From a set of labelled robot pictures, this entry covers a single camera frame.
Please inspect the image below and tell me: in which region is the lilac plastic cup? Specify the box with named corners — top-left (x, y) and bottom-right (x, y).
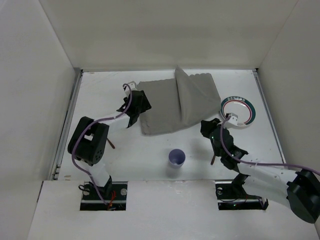
top-left (168, 148), bottom-right (186, 178)

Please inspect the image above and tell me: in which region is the brown wooden spoon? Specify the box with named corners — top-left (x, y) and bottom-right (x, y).
top-left (210, 155), bottom-right (216, 166)

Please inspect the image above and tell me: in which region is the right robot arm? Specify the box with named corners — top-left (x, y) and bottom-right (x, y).
top-left (200, 118), bottom-right (320, 224)

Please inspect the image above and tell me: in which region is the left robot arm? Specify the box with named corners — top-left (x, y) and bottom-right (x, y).
top-left (67, 90), bottom-right (152, 196)

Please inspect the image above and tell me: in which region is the brown wooden fork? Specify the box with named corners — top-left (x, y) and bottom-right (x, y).
top-left (107, 138), bottom-right (115, 149)

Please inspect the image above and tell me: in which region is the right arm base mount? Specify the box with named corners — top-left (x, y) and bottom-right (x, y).
top-left (215, 173), bottom-right (269, 211)

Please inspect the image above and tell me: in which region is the white plate green red rim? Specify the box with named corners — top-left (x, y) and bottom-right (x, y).
top-left (220, 96), bottom-right (257, 128)

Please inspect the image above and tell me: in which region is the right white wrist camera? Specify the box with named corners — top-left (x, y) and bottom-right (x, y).
top-left (225, 112), bottom-right (239, 128)

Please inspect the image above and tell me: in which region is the grey cloth placemat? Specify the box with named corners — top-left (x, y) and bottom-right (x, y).
top-left (137, 67), bottom-right (221, 136)

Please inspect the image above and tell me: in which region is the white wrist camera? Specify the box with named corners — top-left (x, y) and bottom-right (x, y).
top-left (225, 112), bottom-right (239, 128)
top-left (122, 81), bottom-right (137, 95)

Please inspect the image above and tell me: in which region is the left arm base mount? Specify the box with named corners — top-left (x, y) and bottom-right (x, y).
top-left (78, 181), bottom-right (128, 211)

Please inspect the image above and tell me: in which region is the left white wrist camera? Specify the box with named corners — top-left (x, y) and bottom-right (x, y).
top-left (122, 81), bottom-right (137, 95)

